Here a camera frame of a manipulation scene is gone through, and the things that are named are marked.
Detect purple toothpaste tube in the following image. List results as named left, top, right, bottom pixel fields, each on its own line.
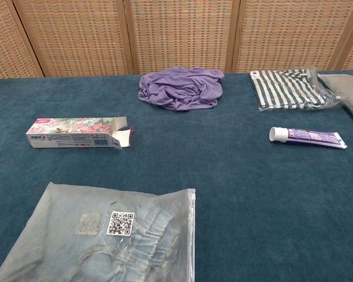
left=268, top=126, right=348, bottom=150

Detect crumpled purple cloth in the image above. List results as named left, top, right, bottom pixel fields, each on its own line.
left=137, top=66, right=225, bottom=112

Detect woven rattan folding screen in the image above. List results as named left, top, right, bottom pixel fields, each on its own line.
left=0, top=0, right=353, bottom=80

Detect jeans in frosted zip bag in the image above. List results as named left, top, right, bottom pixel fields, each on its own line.
left=0, top=181, right=197, bottom=282

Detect floral toothpaste carton box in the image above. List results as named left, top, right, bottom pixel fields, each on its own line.
left=25, top=116, right=135, bottom=150

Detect grey fabric pouch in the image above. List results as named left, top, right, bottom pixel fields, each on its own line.
left=317, top=72, right=353, bottom=124

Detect striped shirt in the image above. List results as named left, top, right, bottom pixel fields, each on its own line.
left=249, top=68, right=342, bottom=112

